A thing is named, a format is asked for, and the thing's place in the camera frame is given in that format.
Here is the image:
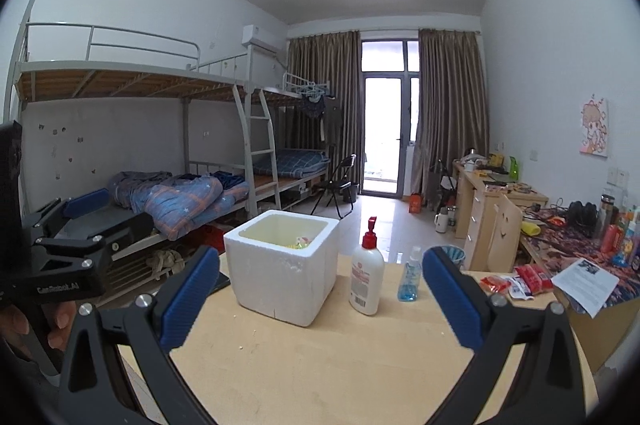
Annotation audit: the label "green tissue packet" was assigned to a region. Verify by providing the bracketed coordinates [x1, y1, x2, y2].
[294, 237, 310, 249]

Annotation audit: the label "person's left hand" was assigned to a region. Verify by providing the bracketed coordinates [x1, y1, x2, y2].
[0, 298, 79, 354]

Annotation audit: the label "blue plaid quilt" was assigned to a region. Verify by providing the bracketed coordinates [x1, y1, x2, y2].
[107, 171, 250, 241]

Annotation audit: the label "white snack packet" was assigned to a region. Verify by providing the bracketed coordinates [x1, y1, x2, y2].
[504, 275, 534, 301]

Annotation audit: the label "metal bunk bed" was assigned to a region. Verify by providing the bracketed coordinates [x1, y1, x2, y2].
[2, 0, 346, 266]

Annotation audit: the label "red snack bag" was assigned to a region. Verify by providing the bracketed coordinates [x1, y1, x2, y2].
[515, 263, 553, 296]

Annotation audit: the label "printed paper sheet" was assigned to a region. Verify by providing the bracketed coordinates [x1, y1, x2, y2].
[551, 258, 620, 318]

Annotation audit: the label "red snack packet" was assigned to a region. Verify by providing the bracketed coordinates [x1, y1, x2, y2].
[480, 275, 511, 296]

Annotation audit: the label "black smartphone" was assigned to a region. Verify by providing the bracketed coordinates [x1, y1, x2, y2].
[212, 272, 231, 294]

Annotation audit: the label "blue waste bin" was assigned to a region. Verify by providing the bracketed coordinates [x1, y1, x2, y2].
[442, 245, 465, 270]

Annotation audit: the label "red bottle on desk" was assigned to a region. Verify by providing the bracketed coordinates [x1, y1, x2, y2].
[600, 225, 623, 256]

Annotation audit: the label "blue spray bottle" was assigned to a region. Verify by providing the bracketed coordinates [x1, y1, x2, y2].
[397, 246, 423, 303]

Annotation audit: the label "white styrofoam box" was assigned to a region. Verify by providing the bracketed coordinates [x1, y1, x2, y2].
[224, 210, 338, 327]

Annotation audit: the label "black headphones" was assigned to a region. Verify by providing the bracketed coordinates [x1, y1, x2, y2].
[565, 200, 598, 237]

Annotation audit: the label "wooden smiley chair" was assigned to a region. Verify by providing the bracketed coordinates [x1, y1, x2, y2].
[487, 195, 523, 273]

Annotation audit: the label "steel thermos flask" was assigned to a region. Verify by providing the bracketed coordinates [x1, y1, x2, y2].
[593, 193, 615, 241]

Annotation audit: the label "wooden desk with drawers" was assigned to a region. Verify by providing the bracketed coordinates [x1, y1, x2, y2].
[454, 162, 549, 271]

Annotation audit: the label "white lotion pump bottle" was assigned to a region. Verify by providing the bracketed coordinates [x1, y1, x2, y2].
[349, 217, 385, 317]

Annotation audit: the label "green spray bottle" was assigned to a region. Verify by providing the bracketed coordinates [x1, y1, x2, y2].
[509, 156, 520, 181]

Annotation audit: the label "orange bag on floor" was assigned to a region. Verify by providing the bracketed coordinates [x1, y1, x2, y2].
[408, 193, 424, 214]

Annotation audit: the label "black folding chair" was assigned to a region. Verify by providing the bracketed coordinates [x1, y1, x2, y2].
[310, 153, 357, 220]

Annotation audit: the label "white air conditioner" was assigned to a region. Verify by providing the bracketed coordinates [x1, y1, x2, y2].
[241, 24, 284, 54]

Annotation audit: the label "anime girl poster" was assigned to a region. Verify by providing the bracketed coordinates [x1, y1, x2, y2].
[579, 94, 608, 157]

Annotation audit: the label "left brown curtain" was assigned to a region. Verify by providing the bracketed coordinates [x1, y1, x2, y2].
[281, 30, 364, 185]

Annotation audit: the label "brown curtain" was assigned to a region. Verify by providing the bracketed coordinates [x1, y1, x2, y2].
[411, 29, 489, 208]
[281, 30, 364, 185]

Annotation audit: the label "right brown curtain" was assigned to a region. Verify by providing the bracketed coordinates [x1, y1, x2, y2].
[411, 29, 489, 208]

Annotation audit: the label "glass balcony door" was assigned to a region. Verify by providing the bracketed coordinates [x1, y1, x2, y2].
[361, 39, 420, 198]

